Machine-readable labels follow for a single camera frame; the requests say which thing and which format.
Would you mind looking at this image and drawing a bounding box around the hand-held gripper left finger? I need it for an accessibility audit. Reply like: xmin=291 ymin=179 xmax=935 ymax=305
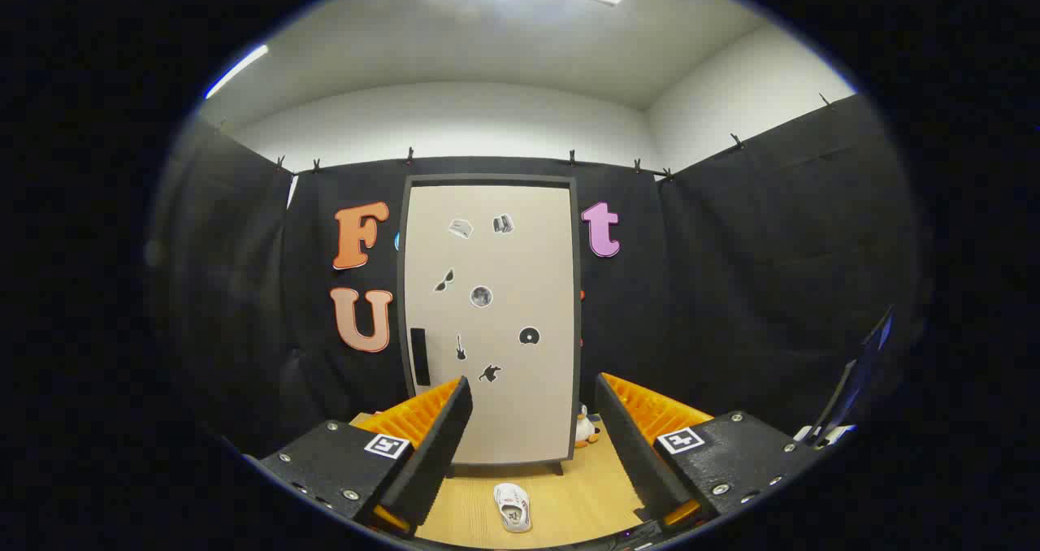
xmin=244 ymin=376 xmax=475 ymax=538

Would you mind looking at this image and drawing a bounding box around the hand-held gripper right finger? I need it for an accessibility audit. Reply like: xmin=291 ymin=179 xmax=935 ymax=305
xmin=595 ymin=372 xmax=821 ymax=536

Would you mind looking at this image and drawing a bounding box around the white canvas shoe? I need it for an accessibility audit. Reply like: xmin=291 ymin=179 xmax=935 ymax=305
xmin=493 ymin=483 xmax=533 ymax=533

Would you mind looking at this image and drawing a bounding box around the beige shoe cabinet door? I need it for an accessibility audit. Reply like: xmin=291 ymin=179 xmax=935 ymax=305
xmin=404 ymin=185 xmax=574 ymax=465

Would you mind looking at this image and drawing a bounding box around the dark grey shoe cabinet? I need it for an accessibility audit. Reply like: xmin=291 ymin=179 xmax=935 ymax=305
xmin=396 ymin=175 xmax=583 ymax=477

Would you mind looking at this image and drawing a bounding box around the penguin plush toy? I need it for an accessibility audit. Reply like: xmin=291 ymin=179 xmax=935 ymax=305
xmin=575 ymin=405 xmax=602 ymax=449

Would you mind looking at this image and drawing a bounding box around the black backdrop cloth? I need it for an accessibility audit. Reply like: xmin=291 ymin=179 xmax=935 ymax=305
xmin=150 ymin=92 xmax=923 ymax=462

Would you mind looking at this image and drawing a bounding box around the row of black cloth clips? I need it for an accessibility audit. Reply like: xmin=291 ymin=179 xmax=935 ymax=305
xmin=275 ymin=92 xmax=834 ymax=182

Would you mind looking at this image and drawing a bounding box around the narrow ceiling light strip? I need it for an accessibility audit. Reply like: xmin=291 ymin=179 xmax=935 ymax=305
xmin=203 ymin=44 xmax=271 ymax=101

